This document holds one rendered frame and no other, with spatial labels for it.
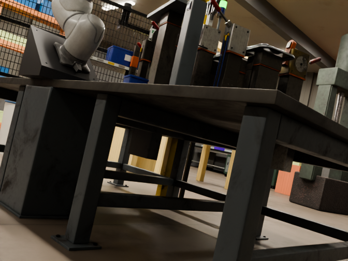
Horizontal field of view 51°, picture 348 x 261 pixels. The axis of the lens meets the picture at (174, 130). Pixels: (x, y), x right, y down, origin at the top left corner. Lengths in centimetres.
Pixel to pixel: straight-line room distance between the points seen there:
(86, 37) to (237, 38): 80
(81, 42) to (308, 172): 524
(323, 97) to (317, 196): 168
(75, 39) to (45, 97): 34
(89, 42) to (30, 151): 63
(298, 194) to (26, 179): 548
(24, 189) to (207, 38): 117
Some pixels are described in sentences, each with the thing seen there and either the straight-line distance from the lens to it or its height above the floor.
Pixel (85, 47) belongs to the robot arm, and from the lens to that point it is 201.
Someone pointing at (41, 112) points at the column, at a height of 52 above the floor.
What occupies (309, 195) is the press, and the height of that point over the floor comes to 20.
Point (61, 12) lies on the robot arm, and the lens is 213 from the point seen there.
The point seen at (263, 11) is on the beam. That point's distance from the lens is 764.
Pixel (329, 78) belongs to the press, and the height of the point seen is 222.
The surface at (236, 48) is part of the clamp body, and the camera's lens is 161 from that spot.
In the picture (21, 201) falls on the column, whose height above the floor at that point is 8.
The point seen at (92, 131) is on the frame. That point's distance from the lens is 161.
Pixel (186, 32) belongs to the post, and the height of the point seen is 98.
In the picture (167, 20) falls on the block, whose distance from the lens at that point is 185.
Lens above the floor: 49
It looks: 3 degrees up
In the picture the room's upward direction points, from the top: 12 degrees clockwise
